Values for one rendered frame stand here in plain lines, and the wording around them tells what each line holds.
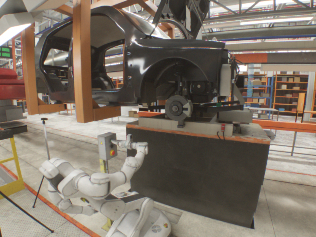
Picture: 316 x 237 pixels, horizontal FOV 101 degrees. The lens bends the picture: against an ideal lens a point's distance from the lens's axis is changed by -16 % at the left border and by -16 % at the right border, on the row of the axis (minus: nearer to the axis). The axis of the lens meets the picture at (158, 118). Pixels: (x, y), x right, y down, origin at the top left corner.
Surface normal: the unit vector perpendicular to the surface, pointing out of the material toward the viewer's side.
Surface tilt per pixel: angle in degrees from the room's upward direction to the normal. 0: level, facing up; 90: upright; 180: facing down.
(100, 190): 86
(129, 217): 26
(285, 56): 90
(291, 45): 90
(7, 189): 90
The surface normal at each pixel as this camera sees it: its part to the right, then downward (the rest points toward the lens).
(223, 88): -0.45, 0.33
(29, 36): 0.89, 0.07
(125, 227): -0.24, -0.83
